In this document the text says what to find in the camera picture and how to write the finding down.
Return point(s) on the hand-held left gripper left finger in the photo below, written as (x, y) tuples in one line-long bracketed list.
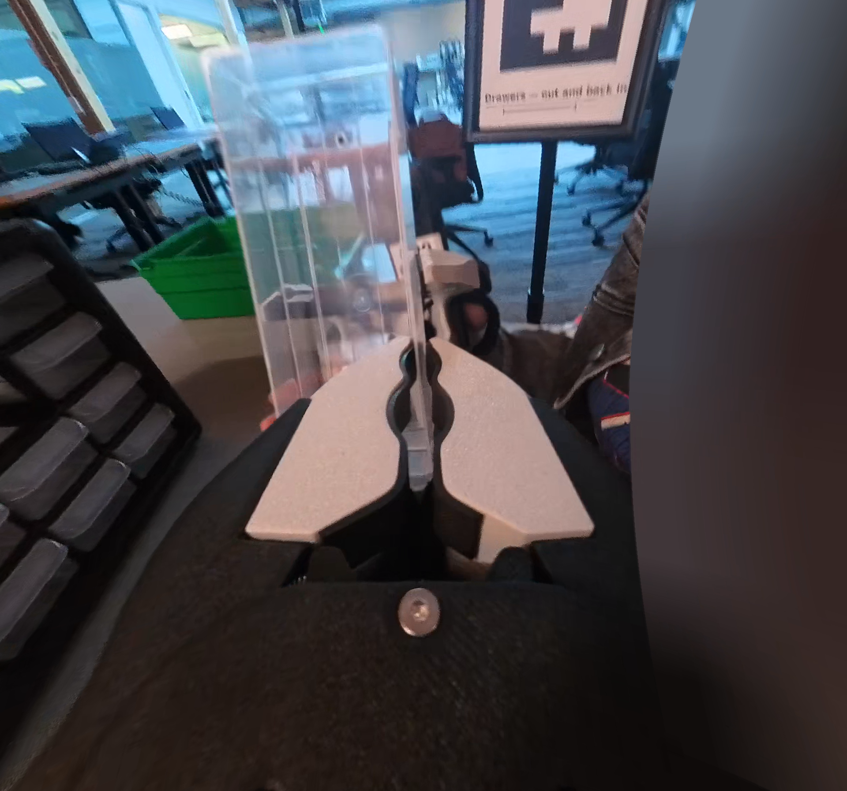
[(331, 447)]

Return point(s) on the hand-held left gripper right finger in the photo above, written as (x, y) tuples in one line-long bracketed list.
[(509, 467)]

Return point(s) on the clear plastic drawer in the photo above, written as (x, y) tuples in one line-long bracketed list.
[(298, 176)]

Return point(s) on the rows of small cabinet drawers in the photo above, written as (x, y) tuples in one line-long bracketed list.
[(59, 348)]

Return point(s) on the black drawer cabinet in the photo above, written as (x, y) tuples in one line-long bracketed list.
[(33, 239)]

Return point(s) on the person's right hand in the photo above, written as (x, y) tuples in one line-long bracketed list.
[(476, 321)]

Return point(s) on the person's printed shirt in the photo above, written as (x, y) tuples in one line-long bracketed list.
[(609, 420)]

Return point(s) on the brown office chair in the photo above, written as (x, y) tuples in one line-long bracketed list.
[(440, 149)]

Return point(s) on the black office chair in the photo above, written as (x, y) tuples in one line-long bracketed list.
[(619, 206), (592, 166)]

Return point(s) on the framed tag sign on stand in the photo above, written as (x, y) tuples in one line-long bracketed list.
[(562, 96)]

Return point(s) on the wooden office desk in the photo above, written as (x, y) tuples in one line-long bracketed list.
[(79, 176)]

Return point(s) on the dark laptop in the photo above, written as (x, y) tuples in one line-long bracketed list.
[(56, 139)]

